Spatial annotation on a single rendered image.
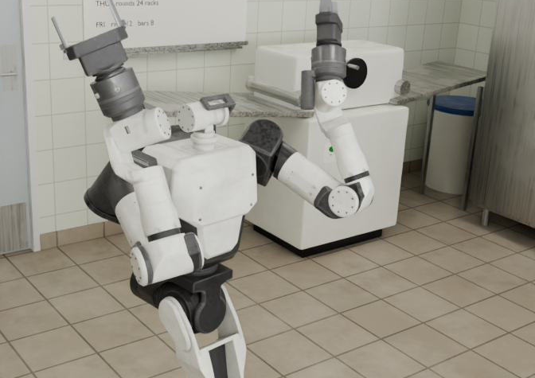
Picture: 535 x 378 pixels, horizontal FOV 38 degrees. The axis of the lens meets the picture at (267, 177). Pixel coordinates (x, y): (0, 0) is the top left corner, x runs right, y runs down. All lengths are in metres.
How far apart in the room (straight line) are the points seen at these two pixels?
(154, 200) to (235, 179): 0.37
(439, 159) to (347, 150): 4.07
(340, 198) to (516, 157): 3.27
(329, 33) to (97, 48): 0.66
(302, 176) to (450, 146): 4.00
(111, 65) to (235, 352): 0.87
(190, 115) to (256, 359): 1.99
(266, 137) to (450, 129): 3.96
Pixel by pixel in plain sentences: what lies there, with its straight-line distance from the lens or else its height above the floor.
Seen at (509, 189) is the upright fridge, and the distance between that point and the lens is 5.14.
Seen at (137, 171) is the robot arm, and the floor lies 1.42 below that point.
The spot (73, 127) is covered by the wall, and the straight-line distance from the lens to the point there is 4.54.
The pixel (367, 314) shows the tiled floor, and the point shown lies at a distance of 4.04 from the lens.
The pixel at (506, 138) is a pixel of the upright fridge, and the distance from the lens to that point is 5.09.
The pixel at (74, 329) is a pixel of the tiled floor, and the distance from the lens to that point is 3.84.
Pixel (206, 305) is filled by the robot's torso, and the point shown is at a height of 0.97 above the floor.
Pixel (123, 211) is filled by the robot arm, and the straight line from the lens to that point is 1.64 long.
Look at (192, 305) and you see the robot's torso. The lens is 1.96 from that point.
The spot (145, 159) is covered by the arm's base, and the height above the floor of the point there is 1.37.
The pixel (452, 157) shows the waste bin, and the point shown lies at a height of 0.29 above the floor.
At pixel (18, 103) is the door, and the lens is 4.42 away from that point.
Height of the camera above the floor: 1.89
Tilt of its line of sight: 18 degrees down
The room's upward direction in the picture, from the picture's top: 3 degrees clockwise
